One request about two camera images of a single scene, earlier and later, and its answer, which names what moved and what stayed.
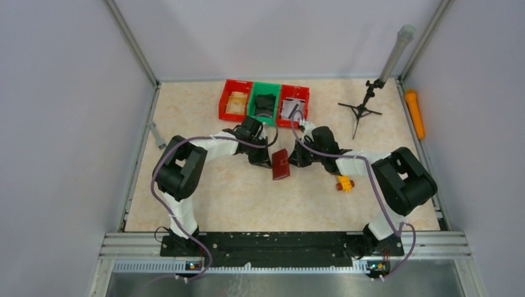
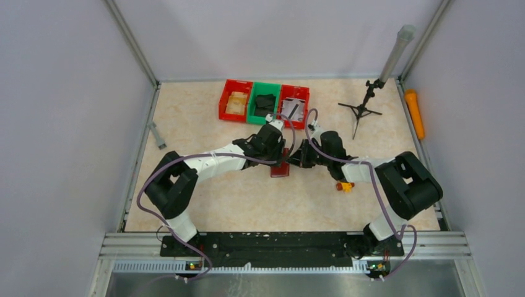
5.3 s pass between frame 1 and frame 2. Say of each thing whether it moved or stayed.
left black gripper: moved
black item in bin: stayed
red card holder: stayed
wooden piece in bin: stayed
